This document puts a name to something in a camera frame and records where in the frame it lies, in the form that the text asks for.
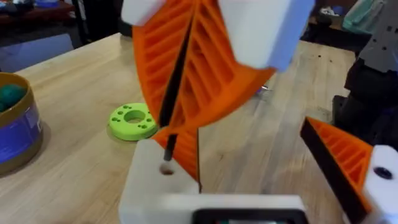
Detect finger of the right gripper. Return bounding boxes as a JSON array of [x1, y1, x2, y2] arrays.
[[121, 0, 195, 128], [169, 0, 315, 129]]

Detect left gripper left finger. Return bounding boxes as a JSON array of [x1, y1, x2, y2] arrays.
[[119, 139, 200, 224]]

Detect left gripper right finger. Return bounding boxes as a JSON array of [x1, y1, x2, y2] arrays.
[[300, 116, 398, 224]]

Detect orange ribbed wedge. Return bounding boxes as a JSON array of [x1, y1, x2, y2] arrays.
[[152, 124, 202, 192]]

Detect blue electric screwdriver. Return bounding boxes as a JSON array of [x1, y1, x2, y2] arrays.
[[254, 85, 272, 95]]

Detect green disc with holes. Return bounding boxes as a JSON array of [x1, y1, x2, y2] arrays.
[[108, 102, 159, 142]]

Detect teal cloth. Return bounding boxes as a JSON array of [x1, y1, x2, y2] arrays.
[[341, 0, 386, 35]]

